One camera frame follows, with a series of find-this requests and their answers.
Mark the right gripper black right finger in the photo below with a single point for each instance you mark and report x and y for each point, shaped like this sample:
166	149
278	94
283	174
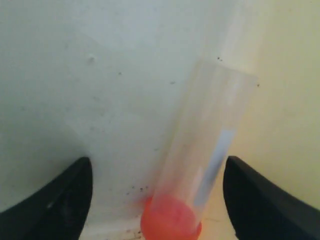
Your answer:
260	210

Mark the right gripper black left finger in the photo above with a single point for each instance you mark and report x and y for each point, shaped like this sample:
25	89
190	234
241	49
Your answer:
58	211

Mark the orange-capped tube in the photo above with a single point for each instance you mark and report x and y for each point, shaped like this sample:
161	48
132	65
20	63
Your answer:
214	104

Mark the cream bin with picture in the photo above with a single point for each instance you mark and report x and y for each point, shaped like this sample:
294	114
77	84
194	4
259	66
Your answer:
106	79

